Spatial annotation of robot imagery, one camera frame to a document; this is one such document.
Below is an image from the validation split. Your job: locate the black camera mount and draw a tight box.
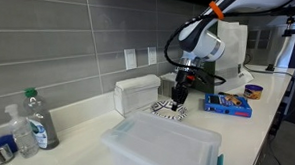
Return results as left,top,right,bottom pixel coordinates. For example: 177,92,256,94
281,15,295,38

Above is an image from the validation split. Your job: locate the clear pump bottle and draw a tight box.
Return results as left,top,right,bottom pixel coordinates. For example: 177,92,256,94
3,102,41,160

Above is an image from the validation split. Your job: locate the orange cable strap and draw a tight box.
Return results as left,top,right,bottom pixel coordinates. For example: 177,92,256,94
208,0,225,21

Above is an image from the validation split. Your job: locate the green and white shopping bag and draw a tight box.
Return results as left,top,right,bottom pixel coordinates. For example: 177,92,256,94
191,18,256,95

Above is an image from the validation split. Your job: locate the green capped dish soap bottle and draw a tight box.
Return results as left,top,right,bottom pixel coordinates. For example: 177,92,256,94
22,85,60,152

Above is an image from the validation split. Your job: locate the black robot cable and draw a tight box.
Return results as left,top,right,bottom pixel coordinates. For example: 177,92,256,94
162,13,228,89

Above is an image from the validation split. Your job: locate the clear plastic storage bin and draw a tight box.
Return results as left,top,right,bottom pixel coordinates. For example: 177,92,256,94
99,106,225,165

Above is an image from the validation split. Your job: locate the blue snack can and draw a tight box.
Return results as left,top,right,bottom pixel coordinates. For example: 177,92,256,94
242,83,264,101

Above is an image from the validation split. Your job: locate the white wall outlet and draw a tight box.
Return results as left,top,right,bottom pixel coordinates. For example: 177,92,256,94
147,46,158,66
123,48,138,72

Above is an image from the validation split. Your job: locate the blue sponge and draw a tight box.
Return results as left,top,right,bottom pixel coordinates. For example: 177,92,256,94
0,133,19,163

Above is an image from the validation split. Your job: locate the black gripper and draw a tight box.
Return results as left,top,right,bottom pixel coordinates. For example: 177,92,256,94
169,67,197,112

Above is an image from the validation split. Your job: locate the blue snack box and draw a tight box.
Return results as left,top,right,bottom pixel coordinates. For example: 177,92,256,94
202,90,253,120

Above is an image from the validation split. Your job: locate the thin black countertop cable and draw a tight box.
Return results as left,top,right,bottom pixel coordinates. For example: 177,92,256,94
243,63,295,122

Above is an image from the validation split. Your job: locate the clear paper towel dispenser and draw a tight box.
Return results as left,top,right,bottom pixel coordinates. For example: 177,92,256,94
112,73,163,118

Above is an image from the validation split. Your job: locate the blue patterned paper bowl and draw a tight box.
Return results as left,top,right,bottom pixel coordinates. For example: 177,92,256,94
150,99,189,121

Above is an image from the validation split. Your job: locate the chrome faucet piece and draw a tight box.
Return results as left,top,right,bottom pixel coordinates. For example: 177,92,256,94
0,142,16,165

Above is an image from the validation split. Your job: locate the small black countertop device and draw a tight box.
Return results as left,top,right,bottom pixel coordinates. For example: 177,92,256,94
265,63,276,72

